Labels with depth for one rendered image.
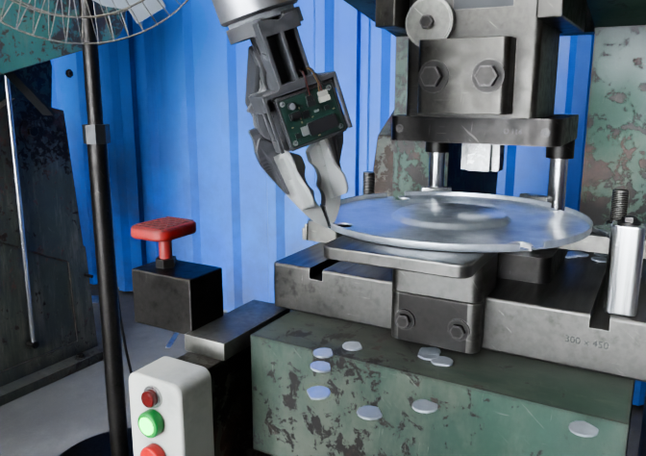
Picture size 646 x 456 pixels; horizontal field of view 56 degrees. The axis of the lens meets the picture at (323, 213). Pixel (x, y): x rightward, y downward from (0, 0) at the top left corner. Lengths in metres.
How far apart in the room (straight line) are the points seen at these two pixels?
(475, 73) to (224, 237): 1.93
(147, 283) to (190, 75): 1.79
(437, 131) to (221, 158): 1.77
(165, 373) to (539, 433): 0.37
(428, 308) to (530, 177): 1.31
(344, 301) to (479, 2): 0.37
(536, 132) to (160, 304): 0.48
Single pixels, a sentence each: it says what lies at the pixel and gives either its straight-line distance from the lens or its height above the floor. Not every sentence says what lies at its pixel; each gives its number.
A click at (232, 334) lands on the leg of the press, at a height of 0.64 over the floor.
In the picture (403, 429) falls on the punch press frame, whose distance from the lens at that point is 0.66.
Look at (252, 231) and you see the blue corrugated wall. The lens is 2.40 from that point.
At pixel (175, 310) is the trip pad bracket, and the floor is 0.66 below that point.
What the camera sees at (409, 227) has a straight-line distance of 0.63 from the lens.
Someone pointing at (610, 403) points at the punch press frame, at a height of 0.64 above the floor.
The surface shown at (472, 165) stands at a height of 0.83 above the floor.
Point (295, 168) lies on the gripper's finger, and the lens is 0.58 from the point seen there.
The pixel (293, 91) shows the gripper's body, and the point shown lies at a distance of 0.54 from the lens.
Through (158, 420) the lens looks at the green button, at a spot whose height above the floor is 0.59.
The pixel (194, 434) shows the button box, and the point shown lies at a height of 0.57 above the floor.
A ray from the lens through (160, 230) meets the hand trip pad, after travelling 0.73.
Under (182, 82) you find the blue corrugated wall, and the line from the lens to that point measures 2.51.
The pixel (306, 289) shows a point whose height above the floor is 0.68.
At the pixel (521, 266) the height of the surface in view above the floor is 0.72.
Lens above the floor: 0.92
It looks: 11 degrees down
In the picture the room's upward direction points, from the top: straight up
